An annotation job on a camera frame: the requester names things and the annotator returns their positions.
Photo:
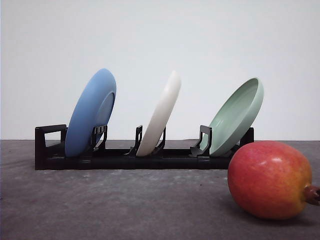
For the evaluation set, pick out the black plastic dish rack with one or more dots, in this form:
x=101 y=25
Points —
x=50 y=146

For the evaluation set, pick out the red yellow pomegranate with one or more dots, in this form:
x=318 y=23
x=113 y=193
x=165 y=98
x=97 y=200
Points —
x=271 y=180

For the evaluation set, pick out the white plate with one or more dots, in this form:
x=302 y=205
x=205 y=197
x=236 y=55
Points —
x=161 y=115

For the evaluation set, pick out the blue plate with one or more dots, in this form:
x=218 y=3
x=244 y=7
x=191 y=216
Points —
x=93 y=109

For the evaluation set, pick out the light green plate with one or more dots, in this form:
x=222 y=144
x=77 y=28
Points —
x=236 y=117

